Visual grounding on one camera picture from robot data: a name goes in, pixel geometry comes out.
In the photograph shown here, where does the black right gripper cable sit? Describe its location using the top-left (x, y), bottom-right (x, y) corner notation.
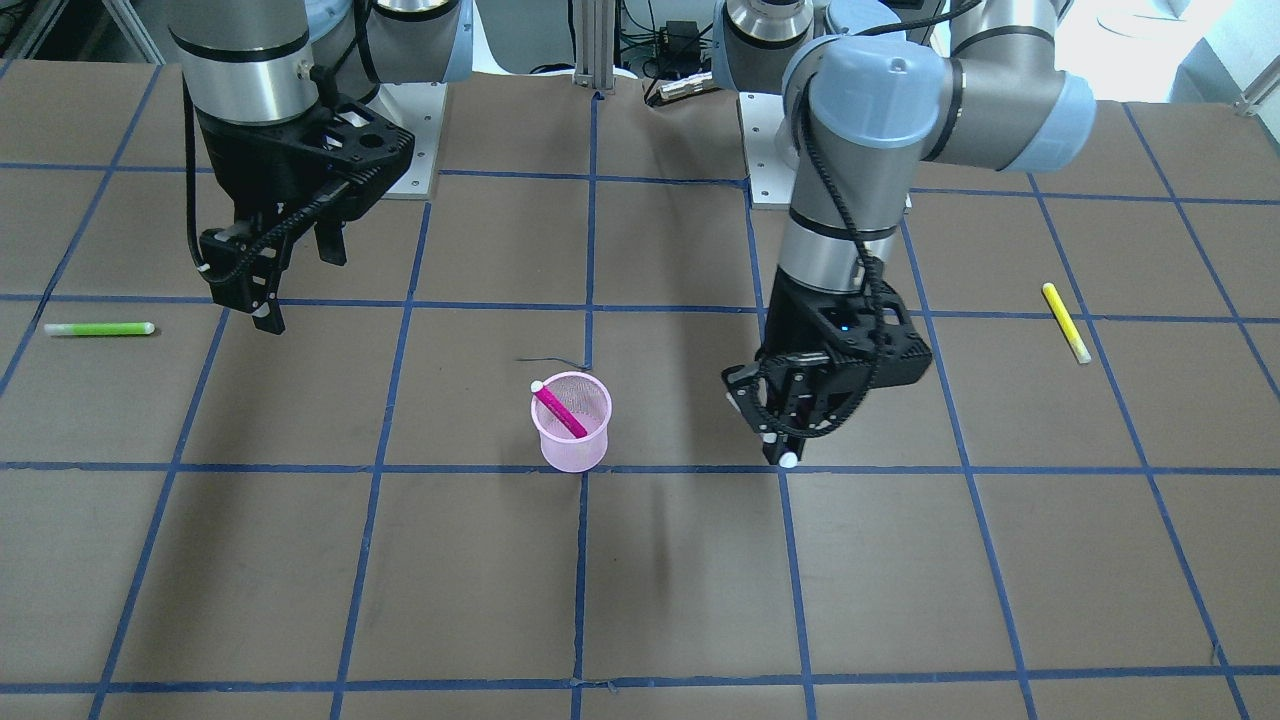
top-left (182, 65), bottom-right (351, 281)

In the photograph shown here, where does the green highlighter pen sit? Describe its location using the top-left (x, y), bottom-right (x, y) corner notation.
top-left (44, 322), bottom-right (157, 337)

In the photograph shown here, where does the pink mesh cup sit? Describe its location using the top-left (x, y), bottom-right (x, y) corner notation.
top-left (530, 372), bottom-right (613, 473)

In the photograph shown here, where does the silver connector plug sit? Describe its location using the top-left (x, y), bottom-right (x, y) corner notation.
top-left (644, 72), bottom-right (721, 108)

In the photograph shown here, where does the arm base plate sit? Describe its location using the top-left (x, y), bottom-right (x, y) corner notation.
top-left (372, 83), bottom-right (449, 201)
top-left (739, 92), bottom-right (916, 211)

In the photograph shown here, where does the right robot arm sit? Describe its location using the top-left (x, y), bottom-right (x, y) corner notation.
top-left (168, 1), bottom-right (475, 334)

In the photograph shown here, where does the aluminium frame post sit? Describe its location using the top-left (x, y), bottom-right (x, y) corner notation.
top-left (570, 0), bottom-right (620, 96)

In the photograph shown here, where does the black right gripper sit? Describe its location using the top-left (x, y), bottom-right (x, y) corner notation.
top-left (195, 95), bottom-right (415, 334)

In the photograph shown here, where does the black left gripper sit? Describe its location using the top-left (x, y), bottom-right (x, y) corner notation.
top-left (722, 270), bottom-right (934, 464)

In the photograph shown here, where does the pink highlighter pen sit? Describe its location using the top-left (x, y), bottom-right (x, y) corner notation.
top-left (530, 380), bottom-right (589, 439)

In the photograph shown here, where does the yellow highlighter pen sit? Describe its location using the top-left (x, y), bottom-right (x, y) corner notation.
top-left (1041, 282), bottom-right (1092, 366)

